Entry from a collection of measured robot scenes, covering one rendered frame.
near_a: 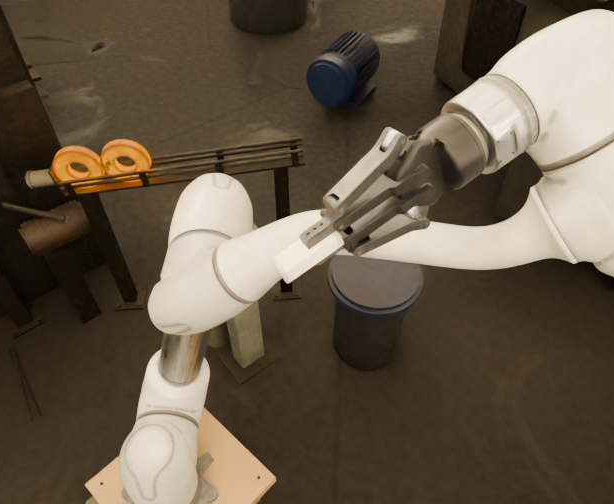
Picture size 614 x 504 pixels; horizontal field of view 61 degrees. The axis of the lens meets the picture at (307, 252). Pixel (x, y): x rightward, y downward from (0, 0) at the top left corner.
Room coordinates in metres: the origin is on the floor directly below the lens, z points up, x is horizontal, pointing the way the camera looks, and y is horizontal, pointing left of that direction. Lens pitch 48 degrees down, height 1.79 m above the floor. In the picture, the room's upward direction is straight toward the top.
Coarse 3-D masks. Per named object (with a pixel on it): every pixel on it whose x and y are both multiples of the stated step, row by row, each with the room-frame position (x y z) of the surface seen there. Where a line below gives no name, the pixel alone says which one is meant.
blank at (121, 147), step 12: (108, 144) 1.34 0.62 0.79; (120, 144) 1.33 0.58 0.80; (132, 144) 1.34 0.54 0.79; (108, 156) 1.32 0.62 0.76; (132, 156) 1.33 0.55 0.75; (144, 156) 1.33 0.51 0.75; (108, 168) 1.32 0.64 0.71; (120, 168) 1.33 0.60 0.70; (132, 168) 1.34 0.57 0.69; (144, 168) 1.33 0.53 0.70; (132, 180) 1.32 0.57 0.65
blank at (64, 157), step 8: (64, 152) 1.31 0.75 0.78; (72, 152) 1.31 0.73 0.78; (80, 152) 1.31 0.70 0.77; (88, 152) 1.33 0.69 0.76; (56, 160) 1.31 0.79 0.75; (64, 160) 1.31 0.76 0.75; (72, 160) 1.31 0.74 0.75; (80, 160) 1.31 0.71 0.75; (88, 160) 1.31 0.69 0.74; (96, 160) 1.32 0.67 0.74; (56, 168) 1.31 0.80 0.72; (64, 168) 1.31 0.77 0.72; (88, 168) 1.31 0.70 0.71; (96, 168) 1.32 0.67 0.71; (64, 176) 1.31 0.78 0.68; (72, 176) 1.31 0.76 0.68; (80, 176) 1.32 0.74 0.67; (88, 176) 1.31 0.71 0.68; (72, 184) 1.31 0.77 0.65
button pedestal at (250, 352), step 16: (256, 304) 1.05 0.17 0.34; (240, 320) 1.00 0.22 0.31; (256, 320) 1.04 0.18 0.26; (240, 336) 0.99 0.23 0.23; (256, 336) 1.04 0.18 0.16; (224, 352) 1.06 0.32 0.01; (240, 352) 0.99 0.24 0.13; (256, 352) 1.03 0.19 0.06; (272, 352) 1.06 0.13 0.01; (240, 368) 0.99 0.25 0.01; (256, 368) 0.99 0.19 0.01; (240, 384) 0.93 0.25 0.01
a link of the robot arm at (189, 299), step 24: (192, 240) 0.56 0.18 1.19; (216, 240) 0.56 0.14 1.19; (168, 264) 0.53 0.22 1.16; (192, 264) 0.50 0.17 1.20; (168, 288) 0.48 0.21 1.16; (192, 288) 0.46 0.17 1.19; (216, 288) 0.46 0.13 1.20; (168, 312) 0.46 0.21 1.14; (192, 312) 0.45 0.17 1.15; (216, 312) 0.44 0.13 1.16; (240, 312) 0.46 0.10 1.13
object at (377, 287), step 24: (336, 264) 1.15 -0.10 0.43; (360, 264) 1.15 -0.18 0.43; (384, 264) 1.15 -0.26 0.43; (408, 264) 1.15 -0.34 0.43; (336, 288) 1.06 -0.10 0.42; (360, 288) 1.05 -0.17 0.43; (384, 288) 1.05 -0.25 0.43; (408, 288) 1.05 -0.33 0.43; (336, 312) 1.09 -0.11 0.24; (360, 312) 0.97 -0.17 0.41; (384, 312) 0.96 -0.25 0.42; (336, 336) 1.07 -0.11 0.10; (360, 336) 1.00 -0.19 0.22; (384, 336) 0.99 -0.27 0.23; (360, 360) 0.99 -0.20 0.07; (384, 360) 1.00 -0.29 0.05
